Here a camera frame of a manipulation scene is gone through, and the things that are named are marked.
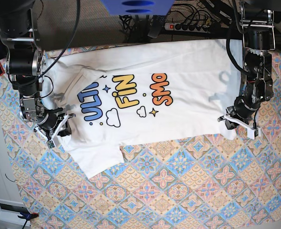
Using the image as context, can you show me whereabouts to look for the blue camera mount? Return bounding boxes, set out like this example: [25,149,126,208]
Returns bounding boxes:
[101,0,175,16]

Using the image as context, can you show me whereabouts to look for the patterned tablecloth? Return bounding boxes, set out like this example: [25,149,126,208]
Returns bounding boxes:
[0,52,281,229]

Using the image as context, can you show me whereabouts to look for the white wall socket box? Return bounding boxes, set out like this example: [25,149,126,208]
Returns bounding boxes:
[0,199,29,226]

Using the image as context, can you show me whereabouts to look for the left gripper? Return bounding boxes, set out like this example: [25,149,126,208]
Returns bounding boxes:
[217,96,261,139]

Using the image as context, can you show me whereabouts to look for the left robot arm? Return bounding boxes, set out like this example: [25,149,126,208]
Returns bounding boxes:
[218,0,276,139]

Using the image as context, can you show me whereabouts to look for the white printed T-shirt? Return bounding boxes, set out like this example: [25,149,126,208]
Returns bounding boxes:
[43,39,241,178]

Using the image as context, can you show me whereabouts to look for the blue orange clamp lower left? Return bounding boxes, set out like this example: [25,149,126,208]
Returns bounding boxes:
[0,209,39,221]

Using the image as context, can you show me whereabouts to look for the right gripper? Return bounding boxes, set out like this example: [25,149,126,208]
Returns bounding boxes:
[34,108,75,148]

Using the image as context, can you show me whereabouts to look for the black power strip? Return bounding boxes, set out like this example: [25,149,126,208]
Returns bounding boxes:
[164,22,209,33]

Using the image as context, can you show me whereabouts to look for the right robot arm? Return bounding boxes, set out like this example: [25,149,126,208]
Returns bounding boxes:
[0,0,75,149]

